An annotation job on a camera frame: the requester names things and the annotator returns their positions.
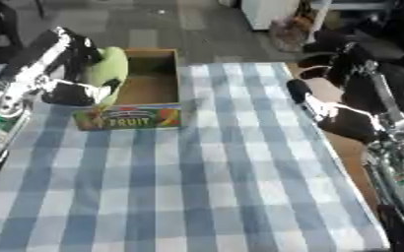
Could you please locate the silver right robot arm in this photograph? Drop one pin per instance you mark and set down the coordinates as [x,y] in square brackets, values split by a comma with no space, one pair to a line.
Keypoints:
[398,183]

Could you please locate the brown bag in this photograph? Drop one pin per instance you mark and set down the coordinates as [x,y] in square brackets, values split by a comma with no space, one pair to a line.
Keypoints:
[292,31]

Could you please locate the cardboard box with fruit print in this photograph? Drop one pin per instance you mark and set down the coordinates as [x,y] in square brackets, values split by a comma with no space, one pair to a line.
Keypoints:
[145,95]

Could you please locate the black chair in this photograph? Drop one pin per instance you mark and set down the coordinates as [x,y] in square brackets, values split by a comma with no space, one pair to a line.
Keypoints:
[1,29]

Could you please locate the green pear-shaped toy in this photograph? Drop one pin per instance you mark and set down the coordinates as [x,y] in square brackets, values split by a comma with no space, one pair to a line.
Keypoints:
[110,70]

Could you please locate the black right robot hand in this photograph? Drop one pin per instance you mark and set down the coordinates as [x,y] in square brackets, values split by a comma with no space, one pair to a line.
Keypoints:
[349,98]

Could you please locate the white cabinet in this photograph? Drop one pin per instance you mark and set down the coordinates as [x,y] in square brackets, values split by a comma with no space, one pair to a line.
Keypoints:
[266,13]

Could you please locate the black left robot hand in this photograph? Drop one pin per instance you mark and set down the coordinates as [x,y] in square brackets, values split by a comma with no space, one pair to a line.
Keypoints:
[67,62]

